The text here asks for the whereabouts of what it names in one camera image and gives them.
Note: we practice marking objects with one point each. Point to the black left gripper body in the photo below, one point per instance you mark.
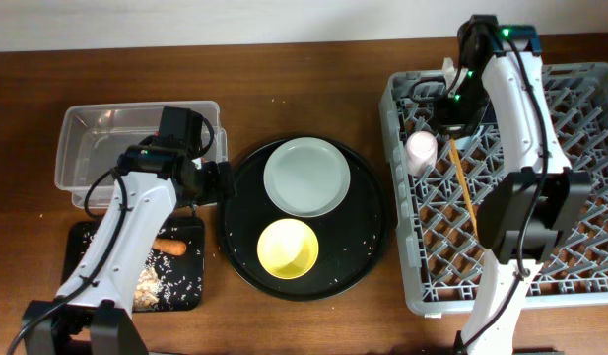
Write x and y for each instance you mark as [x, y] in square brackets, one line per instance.
[211, 185]

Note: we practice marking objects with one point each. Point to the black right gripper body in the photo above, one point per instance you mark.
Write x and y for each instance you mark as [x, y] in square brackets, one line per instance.
[458, 116]

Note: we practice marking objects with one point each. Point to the wooden chopstick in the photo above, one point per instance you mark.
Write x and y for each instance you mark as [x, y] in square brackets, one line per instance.
[467, 197]
[453, 155]

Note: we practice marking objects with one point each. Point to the pink plastic cup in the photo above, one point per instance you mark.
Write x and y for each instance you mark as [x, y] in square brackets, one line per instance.
[421, 151]

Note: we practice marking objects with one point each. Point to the orange carrot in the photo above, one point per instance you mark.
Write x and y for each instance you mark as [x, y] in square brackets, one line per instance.
[172, 247]

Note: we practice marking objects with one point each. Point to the grey round plate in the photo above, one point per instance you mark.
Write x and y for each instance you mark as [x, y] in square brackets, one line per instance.
[307, 177]

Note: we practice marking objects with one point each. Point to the yellow plastic bowl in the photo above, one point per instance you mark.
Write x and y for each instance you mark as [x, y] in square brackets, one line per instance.
[287, 249]

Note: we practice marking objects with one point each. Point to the light blue plastic cup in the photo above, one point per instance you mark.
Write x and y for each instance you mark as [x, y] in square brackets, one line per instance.
[463, 144]

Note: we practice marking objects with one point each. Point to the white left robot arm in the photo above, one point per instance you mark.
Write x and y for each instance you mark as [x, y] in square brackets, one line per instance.
[92, 309]

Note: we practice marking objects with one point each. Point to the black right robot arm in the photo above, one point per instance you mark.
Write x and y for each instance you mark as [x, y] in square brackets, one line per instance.
[533, 208]

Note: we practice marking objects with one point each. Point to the clear plastic waste bin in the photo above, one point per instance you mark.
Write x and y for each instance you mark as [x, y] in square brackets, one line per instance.
[92, 138]

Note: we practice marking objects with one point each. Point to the grey plastic dishwasher rack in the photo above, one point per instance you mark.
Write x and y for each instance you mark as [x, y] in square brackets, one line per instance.
[441, 259]

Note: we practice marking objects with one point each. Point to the black rectangular food tray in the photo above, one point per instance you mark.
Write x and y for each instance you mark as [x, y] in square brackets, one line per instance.
[184, 228]

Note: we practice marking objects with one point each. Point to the food scraps and rice pile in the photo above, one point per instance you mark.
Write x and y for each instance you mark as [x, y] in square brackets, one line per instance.
[171, 283]

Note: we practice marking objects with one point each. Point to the round black tray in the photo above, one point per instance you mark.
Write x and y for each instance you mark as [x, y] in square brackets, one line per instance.
[352, 238]

